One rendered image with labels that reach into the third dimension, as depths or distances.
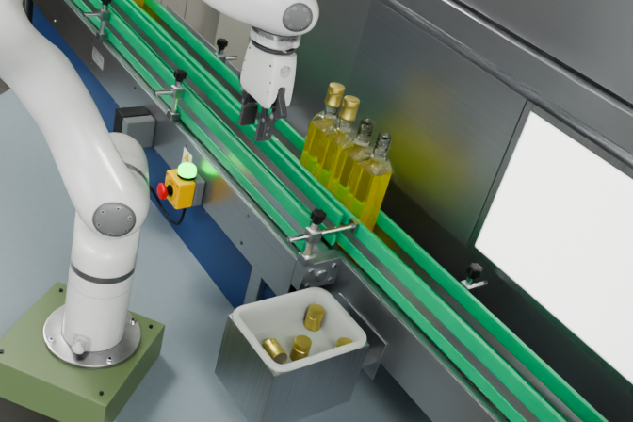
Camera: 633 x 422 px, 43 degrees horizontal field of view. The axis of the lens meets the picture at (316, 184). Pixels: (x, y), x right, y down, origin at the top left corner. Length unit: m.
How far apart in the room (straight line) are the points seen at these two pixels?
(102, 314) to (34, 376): 0.17
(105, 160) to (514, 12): 0.78
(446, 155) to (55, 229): 1.00
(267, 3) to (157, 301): 0.93
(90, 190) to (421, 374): 0.70
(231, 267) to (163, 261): 0.21
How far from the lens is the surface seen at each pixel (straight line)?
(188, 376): 1.78
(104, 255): 1.51
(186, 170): 1.90
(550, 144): 1.50
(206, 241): 2.01
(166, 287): 1.98
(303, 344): 1.56
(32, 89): 1.34
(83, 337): 1.64
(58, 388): 1.61
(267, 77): 1.35
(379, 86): 1.80
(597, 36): 1.47
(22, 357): 1.66
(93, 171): 1.38
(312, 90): 2.05
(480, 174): 1.61
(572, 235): 1.50
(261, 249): 1.76
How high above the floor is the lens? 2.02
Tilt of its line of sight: 31 degrees down
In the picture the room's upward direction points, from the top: 15 degrees clockwise
